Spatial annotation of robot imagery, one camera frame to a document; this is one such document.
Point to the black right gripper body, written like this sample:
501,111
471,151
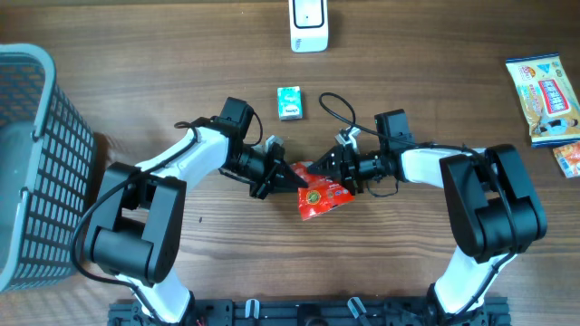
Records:
352,159

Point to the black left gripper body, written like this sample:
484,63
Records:
264,184

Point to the red snack bag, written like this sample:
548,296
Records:
322,194

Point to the teal tissue pack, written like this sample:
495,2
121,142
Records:
289,100

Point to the beige wet wipes pack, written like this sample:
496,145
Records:
547,98

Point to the orange tissue pack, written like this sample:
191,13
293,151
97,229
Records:
568,157

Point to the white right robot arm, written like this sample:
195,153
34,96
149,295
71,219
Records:
494,211

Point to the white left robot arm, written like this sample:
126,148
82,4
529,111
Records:
135,224

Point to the white barcode scanner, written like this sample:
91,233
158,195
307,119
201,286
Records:
309,25

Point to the grey plastic shopping basket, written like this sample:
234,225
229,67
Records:
48,156

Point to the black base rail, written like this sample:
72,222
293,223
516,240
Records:
389,311

